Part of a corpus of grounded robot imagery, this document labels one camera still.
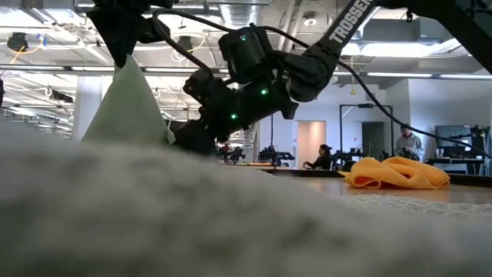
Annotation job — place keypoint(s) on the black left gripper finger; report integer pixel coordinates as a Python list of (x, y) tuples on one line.
[(115, 50)]

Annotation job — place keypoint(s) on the light green microfiber towel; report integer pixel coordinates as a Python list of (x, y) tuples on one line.
[(128, 107)]

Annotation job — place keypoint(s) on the grey waffle microfiber towel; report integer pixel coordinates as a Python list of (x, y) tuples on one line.
[(153, 223)]

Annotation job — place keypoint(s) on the orange microfiber towel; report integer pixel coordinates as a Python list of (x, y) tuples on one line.
[(399, 175)]

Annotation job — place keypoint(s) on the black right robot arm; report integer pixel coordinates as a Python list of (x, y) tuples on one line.
[(338, 38)]

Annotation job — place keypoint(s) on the white building pillar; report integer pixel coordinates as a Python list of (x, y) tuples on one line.
[(86, 107)]

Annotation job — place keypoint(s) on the black robot equipment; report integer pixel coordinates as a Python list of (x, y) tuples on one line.
[(271, 154)]

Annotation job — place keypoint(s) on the person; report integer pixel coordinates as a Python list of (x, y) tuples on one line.
[(409, 142), (321, 157)]

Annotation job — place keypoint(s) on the black computer monitor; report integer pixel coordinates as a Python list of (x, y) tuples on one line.
[(453, 136)]

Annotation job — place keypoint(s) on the black desk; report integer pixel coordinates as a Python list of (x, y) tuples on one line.
[(455, 161)]

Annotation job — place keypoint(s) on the silver ceiling duct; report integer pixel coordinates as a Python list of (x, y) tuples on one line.
[(238, 13)]

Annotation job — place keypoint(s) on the black portal frame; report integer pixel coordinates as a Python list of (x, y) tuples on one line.
[(365, 105)]

